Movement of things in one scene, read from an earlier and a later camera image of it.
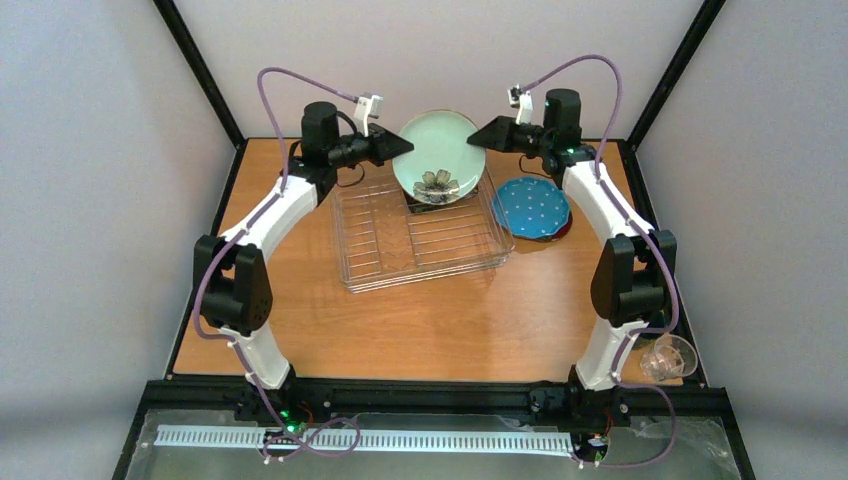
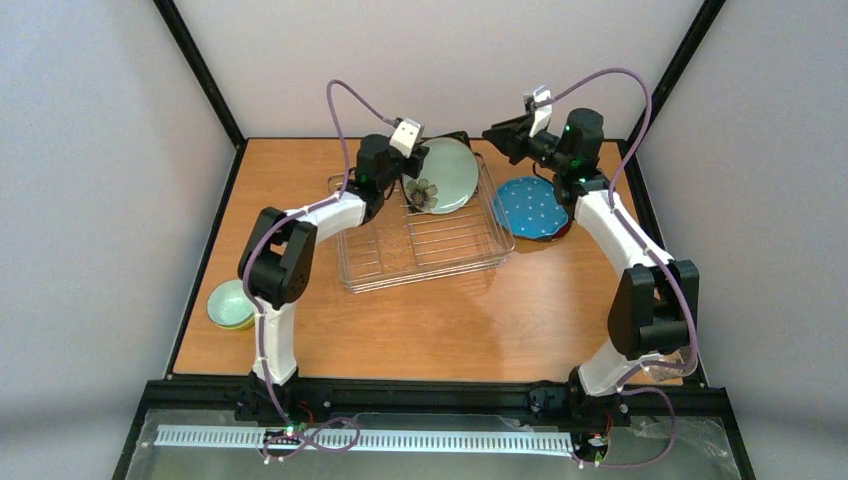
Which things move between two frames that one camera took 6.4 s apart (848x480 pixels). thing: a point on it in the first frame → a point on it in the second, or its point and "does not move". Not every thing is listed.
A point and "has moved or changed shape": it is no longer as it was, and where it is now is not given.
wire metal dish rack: [388, 239] does not move
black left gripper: [371, 147] → [419, 157]
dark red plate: [551, 237] does not move
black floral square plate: [418, 207] → [459, 135]
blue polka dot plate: [531, 207] does not move
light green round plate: [442, 168] has moved or changed shape
